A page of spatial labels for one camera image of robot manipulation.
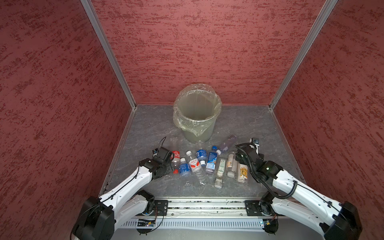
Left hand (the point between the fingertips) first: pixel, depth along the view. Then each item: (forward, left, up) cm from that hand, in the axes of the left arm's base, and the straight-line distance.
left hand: (166, 172), depth 84 cm
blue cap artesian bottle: (+6, -26, +3) cm, 27 cm away
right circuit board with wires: (-24, -54, -4) cm, 60 cm away
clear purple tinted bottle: (+21, -40, -1) cm, 46 cm away
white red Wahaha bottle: (+2, -17, +3) cm, 17 cm away
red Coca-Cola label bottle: (+5, -5, +2) cm, 7 cm away
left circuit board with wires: (-24, +8, -5) cm, 25 cm away
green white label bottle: (+3, -32, +3) cm, 33 cm away
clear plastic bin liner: (+41, -17, +14) cm, 46 cm away
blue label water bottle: (+9, -21, +3) cm, 23 cm away
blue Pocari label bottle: (-1, -11, +3) cm, 11 cm away
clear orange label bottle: (+4, -37, +2) cm, 37 cm away
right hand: (+7, -44, +9) cm, 46 cm away
